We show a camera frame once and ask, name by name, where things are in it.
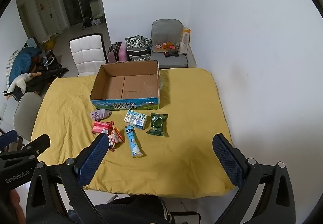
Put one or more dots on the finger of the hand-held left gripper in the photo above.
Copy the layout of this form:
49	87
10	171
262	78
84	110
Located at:
7	138
37	144

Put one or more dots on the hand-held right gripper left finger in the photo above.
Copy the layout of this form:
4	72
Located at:
93	158

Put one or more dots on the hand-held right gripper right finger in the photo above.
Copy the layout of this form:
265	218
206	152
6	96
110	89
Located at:
228	161

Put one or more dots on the panda print snack packet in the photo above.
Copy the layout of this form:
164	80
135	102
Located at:
116	137

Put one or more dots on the red snack packet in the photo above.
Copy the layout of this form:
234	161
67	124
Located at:
102	127

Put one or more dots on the blue tube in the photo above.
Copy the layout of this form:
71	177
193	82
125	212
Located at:
133	140

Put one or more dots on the pink plush toy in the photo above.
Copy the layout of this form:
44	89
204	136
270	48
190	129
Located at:
101	114

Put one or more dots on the white blue tissue pack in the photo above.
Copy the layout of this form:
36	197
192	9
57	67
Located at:
135	118

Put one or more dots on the green snack packet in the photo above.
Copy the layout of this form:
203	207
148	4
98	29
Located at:
157	124

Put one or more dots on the cardboard box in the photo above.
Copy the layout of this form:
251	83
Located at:
131	88

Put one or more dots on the person's left hand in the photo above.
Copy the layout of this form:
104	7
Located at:
17	206

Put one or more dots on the beige chair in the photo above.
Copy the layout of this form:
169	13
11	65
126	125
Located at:
25	113

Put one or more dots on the yellow tablecloth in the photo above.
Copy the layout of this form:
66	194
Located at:
176	163

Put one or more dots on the white plush goose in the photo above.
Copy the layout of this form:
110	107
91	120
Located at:
20	81

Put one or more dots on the person's dark clothing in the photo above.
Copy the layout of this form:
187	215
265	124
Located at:
136	210

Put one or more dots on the black folded stroller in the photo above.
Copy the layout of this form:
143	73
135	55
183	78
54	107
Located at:
45	75

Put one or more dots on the plaid cloth bag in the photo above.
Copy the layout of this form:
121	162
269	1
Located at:
10	62

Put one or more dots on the blue bag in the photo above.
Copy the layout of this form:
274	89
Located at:
21	60

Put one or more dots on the white padded chair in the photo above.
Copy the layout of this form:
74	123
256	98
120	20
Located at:
85	55

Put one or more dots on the yellow basin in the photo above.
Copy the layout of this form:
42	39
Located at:
50	43

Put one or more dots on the pink suitcase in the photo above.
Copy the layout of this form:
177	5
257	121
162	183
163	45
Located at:
118	54

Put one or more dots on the white leaning board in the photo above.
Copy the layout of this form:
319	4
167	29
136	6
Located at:
192	59

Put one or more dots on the patterned tote bag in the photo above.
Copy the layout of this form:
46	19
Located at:
137	50

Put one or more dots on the narrow white door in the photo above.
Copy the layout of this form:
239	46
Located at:
25	19

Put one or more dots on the black red tool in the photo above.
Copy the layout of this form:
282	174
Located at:
171	54

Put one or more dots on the tan card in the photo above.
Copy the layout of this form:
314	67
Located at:
157	47

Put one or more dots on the orange white paper bag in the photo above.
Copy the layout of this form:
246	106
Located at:
185	40

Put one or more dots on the orange packet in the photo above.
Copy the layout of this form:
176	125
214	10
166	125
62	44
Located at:
167	45

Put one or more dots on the black floor bag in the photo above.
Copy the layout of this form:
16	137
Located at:
87	23

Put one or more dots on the small white box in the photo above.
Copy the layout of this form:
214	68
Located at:
96	22

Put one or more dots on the glass sliding door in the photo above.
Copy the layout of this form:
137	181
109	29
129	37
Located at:
73	2

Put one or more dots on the grey cushioned chair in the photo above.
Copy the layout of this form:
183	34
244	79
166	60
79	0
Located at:
164	28

